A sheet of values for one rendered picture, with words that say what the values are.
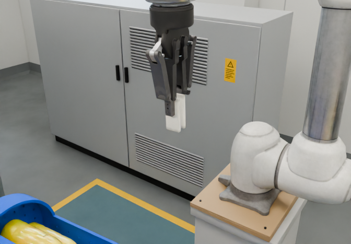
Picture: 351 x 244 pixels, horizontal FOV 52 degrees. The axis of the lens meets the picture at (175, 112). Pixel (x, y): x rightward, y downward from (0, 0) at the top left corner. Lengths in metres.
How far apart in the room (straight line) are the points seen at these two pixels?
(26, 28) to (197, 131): 4.10
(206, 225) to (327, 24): 0.78
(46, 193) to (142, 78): 1.26
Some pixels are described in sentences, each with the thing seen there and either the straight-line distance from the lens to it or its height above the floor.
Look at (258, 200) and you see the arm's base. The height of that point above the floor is 1.06.
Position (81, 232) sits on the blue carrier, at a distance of 1.12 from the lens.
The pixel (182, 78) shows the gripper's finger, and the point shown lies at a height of 1.62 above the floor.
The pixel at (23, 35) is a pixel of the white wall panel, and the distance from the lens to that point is 6.20.
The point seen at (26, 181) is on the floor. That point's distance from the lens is 3.41.
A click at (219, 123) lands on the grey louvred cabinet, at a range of 2.41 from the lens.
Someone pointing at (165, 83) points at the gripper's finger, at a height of 1.62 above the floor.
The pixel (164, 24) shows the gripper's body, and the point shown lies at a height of 1.72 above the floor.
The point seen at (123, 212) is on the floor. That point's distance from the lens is 2.88.
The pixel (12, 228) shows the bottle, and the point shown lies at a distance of 1.05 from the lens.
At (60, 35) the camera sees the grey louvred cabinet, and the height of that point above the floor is 1.15.
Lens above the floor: 1.84
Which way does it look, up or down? 25 degrees down
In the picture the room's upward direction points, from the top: straight up
